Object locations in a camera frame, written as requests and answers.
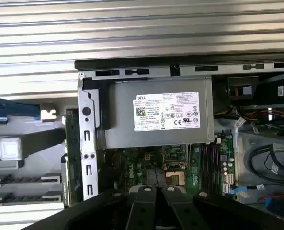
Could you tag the metal socket cover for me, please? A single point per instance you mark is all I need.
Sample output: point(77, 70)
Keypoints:
point(175, 161)

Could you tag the hard disk in blue carrier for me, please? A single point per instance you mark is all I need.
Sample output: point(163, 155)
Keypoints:
point(12, 107)

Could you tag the green graphics card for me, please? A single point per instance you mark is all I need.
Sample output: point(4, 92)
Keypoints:
point(72, 143)

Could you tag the RAM slot with white clips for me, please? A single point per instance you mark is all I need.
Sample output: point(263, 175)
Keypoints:
point(218, 167)
point(208, 167)

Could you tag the RAM slot with black clips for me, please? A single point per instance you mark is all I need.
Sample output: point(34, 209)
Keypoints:
point(213, 167)
point(203, 167)

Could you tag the black optical drive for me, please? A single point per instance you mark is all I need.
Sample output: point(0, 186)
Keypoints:
point(268, 91)

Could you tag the grey parts rack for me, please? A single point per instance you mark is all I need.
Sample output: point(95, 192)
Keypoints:
point(31, 167)

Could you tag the grey Dell power supply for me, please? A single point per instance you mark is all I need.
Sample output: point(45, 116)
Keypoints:
point(122, 115)

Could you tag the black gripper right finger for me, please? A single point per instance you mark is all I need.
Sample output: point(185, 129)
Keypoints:
point(183, 210)

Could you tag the black PC case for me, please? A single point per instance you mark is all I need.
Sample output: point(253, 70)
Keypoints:
point(86, 119)

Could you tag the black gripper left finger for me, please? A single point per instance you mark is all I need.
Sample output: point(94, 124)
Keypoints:
point(141, 210)

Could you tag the silver CPU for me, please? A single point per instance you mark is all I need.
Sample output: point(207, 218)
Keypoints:
point(10, 148)

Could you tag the green motherboard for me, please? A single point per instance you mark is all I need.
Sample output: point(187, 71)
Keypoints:
point(132, 167)

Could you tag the CPU socket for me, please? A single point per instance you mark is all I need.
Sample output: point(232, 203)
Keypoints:
point(174, 175)

